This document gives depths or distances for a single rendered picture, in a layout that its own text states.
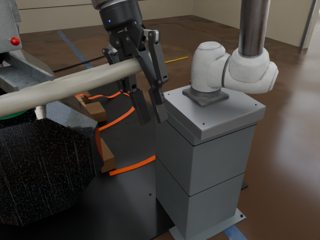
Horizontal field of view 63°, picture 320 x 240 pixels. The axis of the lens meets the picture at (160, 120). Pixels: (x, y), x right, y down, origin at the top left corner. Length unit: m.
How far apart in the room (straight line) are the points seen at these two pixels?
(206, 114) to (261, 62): 0.33
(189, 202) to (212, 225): 0.38
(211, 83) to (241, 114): 0.20
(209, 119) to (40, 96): 0.89
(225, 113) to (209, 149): 0.20
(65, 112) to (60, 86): 1.11
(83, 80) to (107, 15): 0.13
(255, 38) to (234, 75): 0.19
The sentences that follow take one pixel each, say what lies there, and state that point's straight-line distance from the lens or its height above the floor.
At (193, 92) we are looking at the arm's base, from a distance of 1.35.
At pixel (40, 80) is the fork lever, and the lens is 1.00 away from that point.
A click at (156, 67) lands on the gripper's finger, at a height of 1.32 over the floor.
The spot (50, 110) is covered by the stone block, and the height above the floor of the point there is 0.80.
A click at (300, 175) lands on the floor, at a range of 2.42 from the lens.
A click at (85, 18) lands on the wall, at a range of 7.04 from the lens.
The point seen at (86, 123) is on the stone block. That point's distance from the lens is 1.62.
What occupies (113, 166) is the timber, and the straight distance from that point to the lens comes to 2.19.
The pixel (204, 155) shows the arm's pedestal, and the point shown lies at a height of 0.66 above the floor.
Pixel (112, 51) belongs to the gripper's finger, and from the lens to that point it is 0.56.
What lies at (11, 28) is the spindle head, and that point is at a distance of 1.22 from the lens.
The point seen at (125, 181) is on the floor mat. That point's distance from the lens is 2.10.
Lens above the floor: 1.50
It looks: 32 degrees down
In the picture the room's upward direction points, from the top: straight up
